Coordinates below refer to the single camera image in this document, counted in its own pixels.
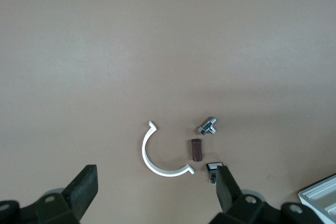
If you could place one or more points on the white drawer cabinet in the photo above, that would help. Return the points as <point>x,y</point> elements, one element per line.
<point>315,195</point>

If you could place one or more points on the square white push button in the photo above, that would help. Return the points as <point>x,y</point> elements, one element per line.
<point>212,166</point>

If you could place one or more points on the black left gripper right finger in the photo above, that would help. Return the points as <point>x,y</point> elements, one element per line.
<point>227,190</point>

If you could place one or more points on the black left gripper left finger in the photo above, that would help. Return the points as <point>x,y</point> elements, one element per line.
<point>78,195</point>

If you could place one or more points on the dark brown cylinder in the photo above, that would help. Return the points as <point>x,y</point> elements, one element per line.
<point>197,150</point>

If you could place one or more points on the chrome metal tee fitting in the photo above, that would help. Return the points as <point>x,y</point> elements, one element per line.
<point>207,125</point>

